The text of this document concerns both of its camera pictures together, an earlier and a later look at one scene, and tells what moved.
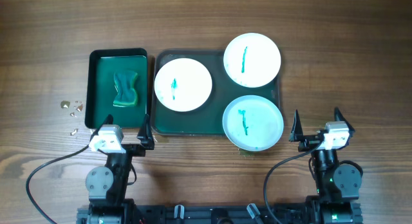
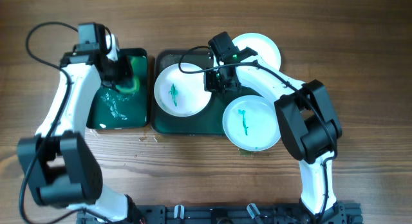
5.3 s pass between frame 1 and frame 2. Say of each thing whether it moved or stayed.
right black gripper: moved
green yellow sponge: moved
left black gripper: moved
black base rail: stayed
